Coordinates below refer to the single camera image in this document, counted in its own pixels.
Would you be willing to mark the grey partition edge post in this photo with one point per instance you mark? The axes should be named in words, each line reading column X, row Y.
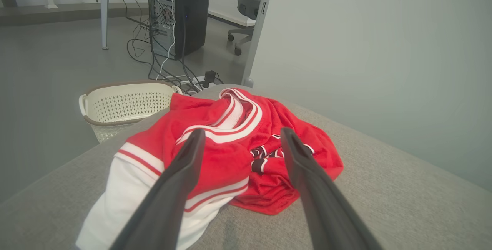
column 258, row 31

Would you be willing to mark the white metal desk frame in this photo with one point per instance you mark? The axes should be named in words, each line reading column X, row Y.
column 104, row 12

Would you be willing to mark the black computer tower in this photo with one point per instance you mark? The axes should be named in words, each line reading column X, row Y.
column 192, row 15

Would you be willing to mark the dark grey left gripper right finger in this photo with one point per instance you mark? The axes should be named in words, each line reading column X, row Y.
column 330, row 223

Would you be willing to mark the black power adapter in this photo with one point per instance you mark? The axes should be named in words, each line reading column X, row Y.
column 210, row 77

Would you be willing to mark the white partition panel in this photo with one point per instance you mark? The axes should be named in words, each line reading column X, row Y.
column 365, row 50

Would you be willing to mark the cream plastic laundry basket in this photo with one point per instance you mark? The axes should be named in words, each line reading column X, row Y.
column 127, row 106

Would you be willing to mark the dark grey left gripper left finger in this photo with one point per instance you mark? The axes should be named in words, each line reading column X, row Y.
column 161, row 219

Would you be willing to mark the red white basketball jersey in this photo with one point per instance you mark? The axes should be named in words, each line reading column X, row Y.
column 230, row 158

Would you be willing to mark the white power strip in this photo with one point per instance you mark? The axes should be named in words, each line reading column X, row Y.
column 198, row 81

